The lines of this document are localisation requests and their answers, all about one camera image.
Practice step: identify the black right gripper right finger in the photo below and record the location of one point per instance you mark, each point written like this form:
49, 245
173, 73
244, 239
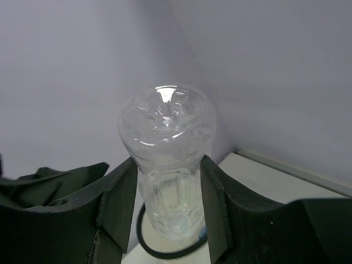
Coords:
246, 227

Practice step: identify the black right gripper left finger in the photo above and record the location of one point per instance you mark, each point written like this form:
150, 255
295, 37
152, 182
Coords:
82, 215

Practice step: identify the large clear plastic bottle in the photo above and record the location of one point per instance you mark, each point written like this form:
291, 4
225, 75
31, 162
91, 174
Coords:
167, 131

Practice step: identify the white bin with black rim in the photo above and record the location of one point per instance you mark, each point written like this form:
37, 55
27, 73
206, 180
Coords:
160, 244

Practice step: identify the aluminium rail at table edge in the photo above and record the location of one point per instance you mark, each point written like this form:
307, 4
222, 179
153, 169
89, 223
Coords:
313, 178

